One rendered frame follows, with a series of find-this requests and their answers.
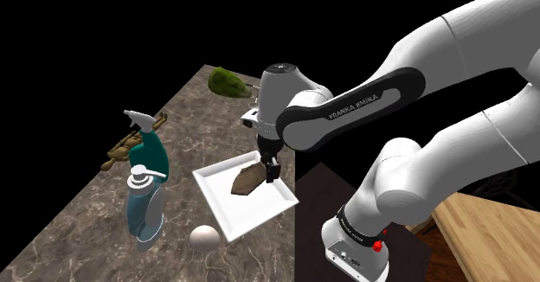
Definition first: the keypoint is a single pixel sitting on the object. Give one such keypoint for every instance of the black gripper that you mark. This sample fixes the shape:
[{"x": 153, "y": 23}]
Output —
[{"x": 270, "y": 147}]

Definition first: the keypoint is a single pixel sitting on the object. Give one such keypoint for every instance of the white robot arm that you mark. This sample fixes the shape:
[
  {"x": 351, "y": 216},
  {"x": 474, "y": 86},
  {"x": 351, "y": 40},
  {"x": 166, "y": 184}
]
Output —
[{"x": 443, "y": 159}]

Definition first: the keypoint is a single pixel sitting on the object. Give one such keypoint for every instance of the brown wedge-shaped piece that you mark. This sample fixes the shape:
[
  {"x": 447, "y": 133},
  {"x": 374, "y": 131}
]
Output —
[{"x": 249, "y": 180}]

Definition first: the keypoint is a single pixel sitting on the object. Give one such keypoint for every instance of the white square plate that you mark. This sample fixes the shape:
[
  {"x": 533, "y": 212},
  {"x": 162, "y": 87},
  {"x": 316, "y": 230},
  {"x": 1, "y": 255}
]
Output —
[{"x": 249, "y": 213}]

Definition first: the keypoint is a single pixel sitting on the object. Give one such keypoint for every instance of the dark robot stand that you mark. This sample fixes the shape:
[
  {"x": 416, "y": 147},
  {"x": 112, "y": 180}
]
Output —
[{"x": 314, "y": 213}]

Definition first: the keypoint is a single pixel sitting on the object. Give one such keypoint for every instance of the white egg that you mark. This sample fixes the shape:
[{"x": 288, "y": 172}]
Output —
[{"x": 204, "y": 238}]

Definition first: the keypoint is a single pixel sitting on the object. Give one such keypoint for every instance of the green avocado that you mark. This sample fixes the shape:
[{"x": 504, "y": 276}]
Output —
[{"x": 225, "y": 83}]

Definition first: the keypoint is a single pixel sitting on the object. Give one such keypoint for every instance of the teal spray bottle white trigger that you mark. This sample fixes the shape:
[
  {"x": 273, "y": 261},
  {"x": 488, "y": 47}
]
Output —
[{"x": 152, "y": 154}]

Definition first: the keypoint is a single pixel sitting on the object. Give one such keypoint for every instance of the blue soap dispenser white pump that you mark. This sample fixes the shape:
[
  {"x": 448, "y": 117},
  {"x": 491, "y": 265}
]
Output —
[{"x": 141, "y": 213}]

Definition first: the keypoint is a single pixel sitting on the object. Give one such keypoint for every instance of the brown doll figure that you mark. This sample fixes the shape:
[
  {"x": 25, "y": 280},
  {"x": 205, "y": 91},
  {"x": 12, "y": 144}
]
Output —
[{"x": 120, "y": 151}]

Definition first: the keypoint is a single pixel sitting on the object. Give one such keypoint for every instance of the light wooden table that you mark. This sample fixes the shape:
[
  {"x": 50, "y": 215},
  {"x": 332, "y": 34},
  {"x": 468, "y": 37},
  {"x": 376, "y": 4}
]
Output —
[{"x": 498, "y": 239}]

